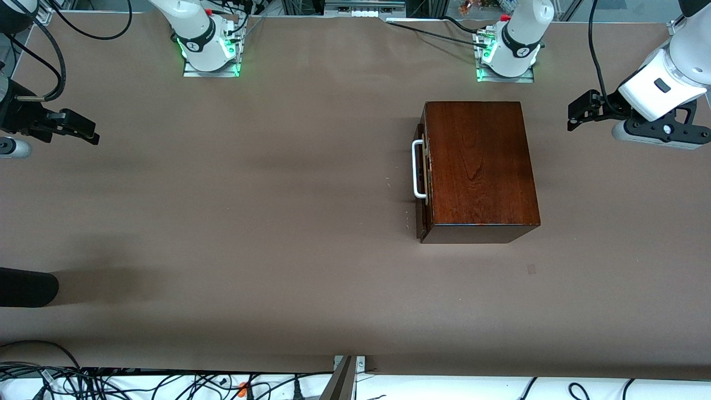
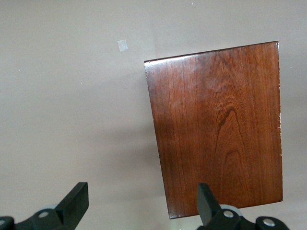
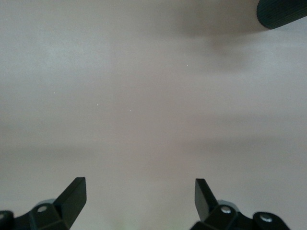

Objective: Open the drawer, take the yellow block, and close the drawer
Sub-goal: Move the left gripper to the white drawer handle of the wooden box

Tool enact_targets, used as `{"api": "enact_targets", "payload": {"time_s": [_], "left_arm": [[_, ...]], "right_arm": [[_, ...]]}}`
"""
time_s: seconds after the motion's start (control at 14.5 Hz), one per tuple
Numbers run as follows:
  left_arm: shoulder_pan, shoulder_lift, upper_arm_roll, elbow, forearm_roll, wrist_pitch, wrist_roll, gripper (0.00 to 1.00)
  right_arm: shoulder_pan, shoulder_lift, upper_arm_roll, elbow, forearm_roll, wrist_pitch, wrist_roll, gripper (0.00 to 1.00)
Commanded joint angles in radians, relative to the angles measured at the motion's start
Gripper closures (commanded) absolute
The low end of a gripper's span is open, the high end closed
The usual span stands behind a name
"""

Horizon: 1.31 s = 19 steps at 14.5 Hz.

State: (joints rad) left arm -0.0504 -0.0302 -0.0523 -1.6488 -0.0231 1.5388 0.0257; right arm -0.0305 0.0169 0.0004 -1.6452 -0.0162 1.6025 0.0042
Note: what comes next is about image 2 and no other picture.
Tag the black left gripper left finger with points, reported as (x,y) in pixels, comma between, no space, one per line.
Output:
(76,198)

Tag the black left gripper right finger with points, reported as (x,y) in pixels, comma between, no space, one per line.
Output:
(206,203)

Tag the dark brown wooden cabinet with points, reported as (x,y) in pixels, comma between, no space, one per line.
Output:
(216,131)

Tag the small grey tape patch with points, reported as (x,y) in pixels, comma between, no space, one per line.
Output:
(122,45)

